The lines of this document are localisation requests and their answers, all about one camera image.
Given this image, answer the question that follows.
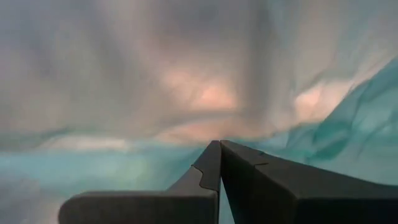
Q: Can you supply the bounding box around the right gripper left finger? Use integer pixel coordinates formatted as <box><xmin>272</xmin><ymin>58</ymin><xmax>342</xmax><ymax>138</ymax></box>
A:
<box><xmin>57</xmin><ymin>139</ymin><xmax>223</xmax><ymax>224</ymax></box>

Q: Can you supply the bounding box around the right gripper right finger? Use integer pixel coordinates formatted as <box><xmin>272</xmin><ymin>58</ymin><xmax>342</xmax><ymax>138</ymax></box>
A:
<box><xmin>220</xmin><ymin>139</ymin><xmax>398</xmax><ymax>224</ymax></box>

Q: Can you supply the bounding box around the teal trash bag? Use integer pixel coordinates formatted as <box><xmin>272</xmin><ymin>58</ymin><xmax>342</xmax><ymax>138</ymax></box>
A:
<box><xmin>0</xmin><ymin>0</ymin><xmax>398</xmax><ymax>224</ymax></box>

